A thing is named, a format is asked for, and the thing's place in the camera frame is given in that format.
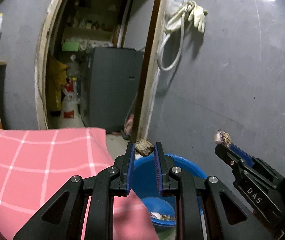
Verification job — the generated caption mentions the purple foil wrapper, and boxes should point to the purple foil wrapper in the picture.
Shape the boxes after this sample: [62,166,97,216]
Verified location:
[214,129,231,147]

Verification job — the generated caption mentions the brown walnut shell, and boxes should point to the brown walnut shell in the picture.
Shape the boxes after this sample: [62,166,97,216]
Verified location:
[135,139,154,157]

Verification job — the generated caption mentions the blue white snack wrapper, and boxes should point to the blue white snack wrapper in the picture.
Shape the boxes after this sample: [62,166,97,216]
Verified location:
[150,211,175,222]

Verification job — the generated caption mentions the blue plastic bucket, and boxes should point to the blue plastic bucket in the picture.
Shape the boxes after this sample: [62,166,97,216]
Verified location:
[131,153,208,233]

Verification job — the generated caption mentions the white red plastic bag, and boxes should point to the white red plastic bag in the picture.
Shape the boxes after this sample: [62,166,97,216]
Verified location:
[61,77,84,128]

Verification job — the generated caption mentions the pink checked tablecloth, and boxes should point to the pink checked tablecloth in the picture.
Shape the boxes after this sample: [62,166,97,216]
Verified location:
[0,127,159,240]

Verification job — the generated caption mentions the dark grey cabinet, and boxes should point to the dark grey cabinet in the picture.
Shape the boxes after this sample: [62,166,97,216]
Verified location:
[81,47,144,133]

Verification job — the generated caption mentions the yellow bag in pantry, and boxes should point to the yellow bag in pantry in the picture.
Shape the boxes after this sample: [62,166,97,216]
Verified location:
[46,56,69,112]

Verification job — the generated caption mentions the green box on shelf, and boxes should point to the green box on shelf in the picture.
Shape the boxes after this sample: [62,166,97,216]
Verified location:
[62,41,79,52]

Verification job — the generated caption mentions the white rubber gloves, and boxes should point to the white rubber gloves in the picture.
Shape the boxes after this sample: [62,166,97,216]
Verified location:
[165,1,208,34]

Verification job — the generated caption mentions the white hose loop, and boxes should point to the white hose loop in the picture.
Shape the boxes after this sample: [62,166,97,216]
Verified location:
[156,12,186,72]

